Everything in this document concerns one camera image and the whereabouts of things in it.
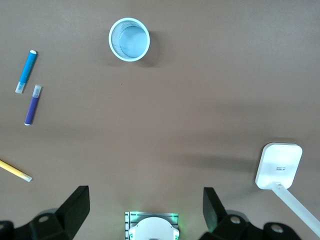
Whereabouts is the white desk lamp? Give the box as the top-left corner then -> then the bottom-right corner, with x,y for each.
254,142 -> 320,238

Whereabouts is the yellow marker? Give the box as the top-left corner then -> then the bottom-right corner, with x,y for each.
0,159 -> 33,183

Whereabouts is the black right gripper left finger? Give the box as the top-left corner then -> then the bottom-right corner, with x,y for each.
0,185 -> 91,240

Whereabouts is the light blue plastic cup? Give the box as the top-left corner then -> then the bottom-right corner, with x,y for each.
108,17 -> 151,62

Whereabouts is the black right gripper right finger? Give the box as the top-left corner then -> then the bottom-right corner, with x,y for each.
199,186 -> 301,240

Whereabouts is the purple marker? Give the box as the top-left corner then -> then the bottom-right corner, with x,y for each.
23,84 -> 43,127

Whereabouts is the blue marker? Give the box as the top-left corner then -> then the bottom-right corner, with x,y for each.
14,49 -> 39,94

